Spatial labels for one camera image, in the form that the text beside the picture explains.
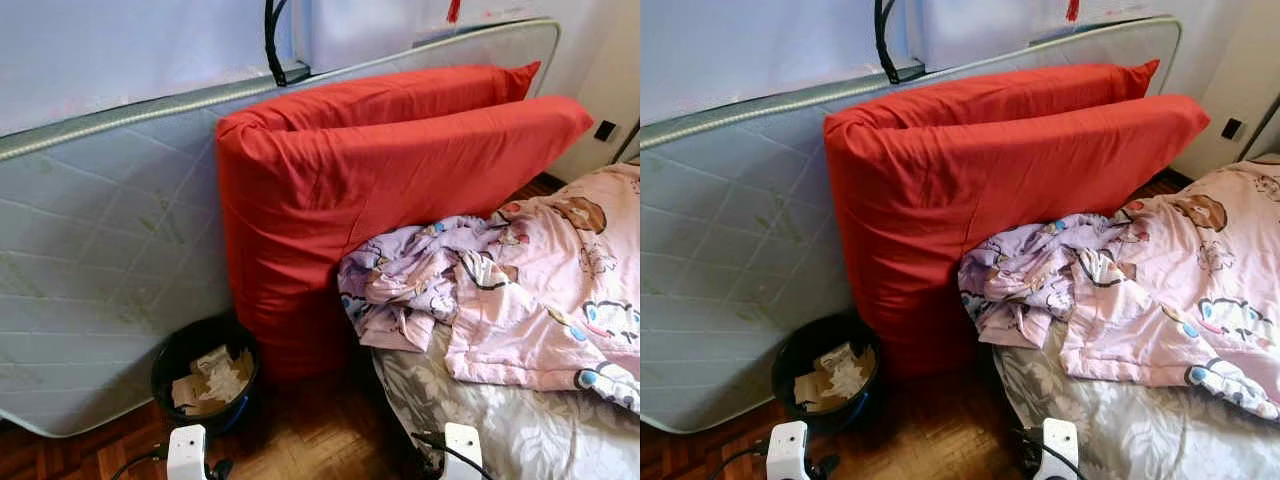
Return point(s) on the brown cardboard scrap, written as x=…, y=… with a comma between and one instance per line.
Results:
x=807, y=390
x=185, y=392

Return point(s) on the white crumpled paper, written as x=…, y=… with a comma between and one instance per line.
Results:
x=838, y=368
x=215, y=370

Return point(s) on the grey floral bed sheet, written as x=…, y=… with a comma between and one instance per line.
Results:
x=1150, y=450
x=540, y=440

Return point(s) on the black bucket blue rim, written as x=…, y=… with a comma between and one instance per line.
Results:
x=790, y=345
x=170, y=345

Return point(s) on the pink cartoon print blanket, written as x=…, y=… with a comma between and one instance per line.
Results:
x=540, y=290
x=1160, y=290

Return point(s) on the red folded mattress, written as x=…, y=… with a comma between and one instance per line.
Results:
x=950, y=200
x=330, y=200

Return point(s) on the grey curtain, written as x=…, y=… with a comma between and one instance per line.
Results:
x=1268, y=135

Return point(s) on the white fabric bag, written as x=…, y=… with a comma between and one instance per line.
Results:
x=370, y=30
x=985, y=28

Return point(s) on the red hanging tassel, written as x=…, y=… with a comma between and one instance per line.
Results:
x=1072, y=10
x=454, y=10

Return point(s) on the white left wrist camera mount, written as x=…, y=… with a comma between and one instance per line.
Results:
x=187, y=452
x=787, y=450

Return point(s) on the black wall socket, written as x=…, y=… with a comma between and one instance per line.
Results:
x=606, y=131
x=1232, y=128

